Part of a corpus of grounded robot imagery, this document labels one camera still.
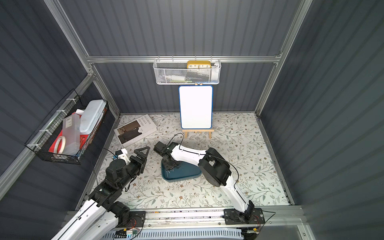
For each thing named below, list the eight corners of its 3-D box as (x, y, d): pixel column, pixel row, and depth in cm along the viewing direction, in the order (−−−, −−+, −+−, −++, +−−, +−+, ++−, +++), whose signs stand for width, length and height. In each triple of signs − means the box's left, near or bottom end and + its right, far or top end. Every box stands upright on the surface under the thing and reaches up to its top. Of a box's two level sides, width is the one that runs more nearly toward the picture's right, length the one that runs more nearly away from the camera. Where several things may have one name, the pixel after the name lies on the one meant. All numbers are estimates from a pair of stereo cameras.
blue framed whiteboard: (181, 135, 109) (177, 100, 83) (182, 121, 118) (179, 85, 92) (210, 135, 109) (214, 99, 83) (209, 121, 118) (212, 85, 92)
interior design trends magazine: (123, 148, 102) (121, 145, 99) (115, 133, 111) (113, 129, 108) (158, 130, 112) (157, 126, 109) (148, 117, 121) (147, 113, 118)
